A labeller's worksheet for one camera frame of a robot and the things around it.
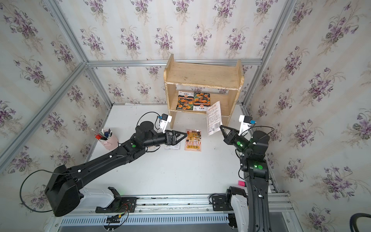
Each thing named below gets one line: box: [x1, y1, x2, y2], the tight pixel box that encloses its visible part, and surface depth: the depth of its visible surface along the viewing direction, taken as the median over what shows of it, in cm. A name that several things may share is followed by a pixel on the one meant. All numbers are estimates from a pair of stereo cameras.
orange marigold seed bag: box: [193, 92, 211, 107], surface depth 97 cm
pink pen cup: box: [97, 129, 119, 151], surface depth 90 cm
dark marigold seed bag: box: [175, 90, 195, 110], surface depth 95 cm
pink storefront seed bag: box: [184, 128, 202, 152], surface depth 97 cm
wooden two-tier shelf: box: [163, 53, 245, 130], surface depth 78 cm
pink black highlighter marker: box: [238, 180, 246, 187], surface depth 81 cm
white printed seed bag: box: [206, 101, 223, 137], surface depth 74 cm
